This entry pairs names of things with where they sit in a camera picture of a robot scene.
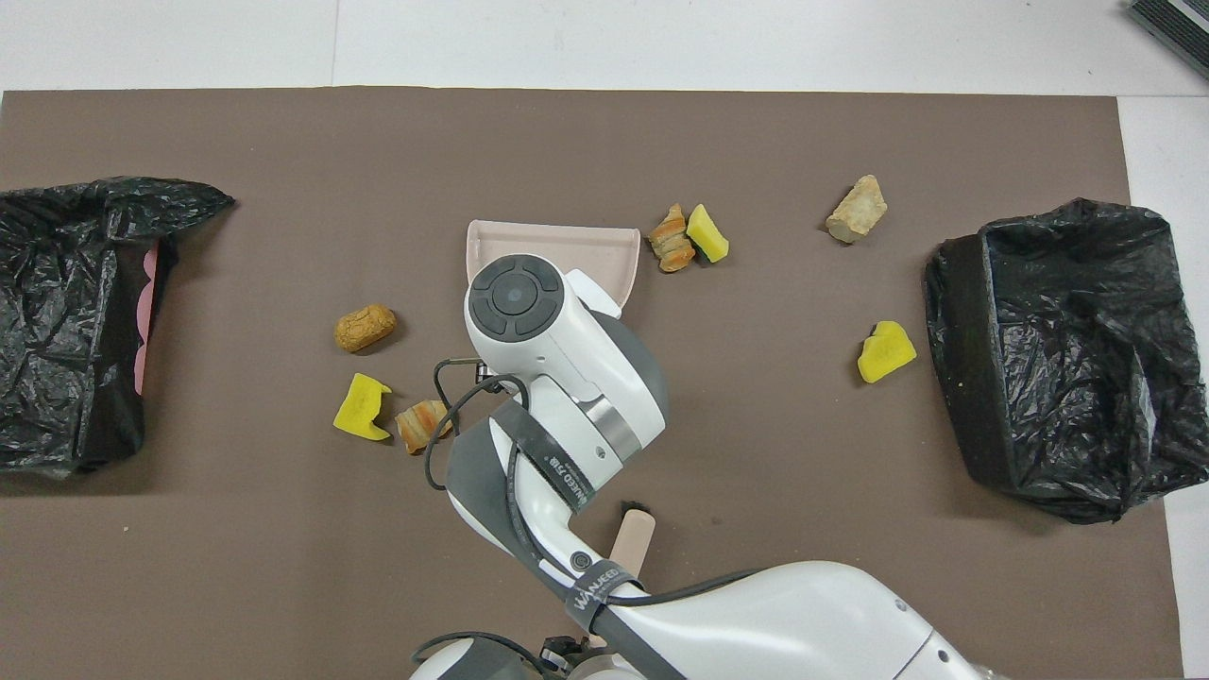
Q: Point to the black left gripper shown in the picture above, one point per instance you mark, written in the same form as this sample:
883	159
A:
559	654

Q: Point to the beige hand brush black bristles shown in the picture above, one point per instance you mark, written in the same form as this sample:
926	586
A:
631	548

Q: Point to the small golden croissant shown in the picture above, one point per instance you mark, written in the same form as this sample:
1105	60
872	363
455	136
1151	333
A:
422	425

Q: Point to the notched yellow sponge piece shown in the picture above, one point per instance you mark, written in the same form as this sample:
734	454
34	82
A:
362	408

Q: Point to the brown round bun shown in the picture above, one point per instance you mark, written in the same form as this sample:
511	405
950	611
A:
365	328

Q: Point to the beige plastic dustpan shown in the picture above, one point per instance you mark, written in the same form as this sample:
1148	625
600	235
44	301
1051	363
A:
567	241

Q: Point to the striped orange croissant piece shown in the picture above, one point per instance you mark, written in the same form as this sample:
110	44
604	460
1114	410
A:
671	239

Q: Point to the tan bread chunk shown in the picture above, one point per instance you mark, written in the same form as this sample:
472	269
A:
857	210

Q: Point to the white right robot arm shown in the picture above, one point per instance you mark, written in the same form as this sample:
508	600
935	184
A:
557	331

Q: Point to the bin lined with black bag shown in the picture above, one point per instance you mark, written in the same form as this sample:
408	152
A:
1077	378

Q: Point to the pink bin with black bag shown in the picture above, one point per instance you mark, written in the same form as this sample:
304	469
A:
66	331

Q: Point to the brown table mat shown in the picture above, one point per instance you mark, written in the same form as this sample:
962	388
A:
283	567

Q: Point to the black ribbed panel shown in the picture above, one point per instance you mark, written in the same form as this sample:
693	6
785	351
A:
1176	26

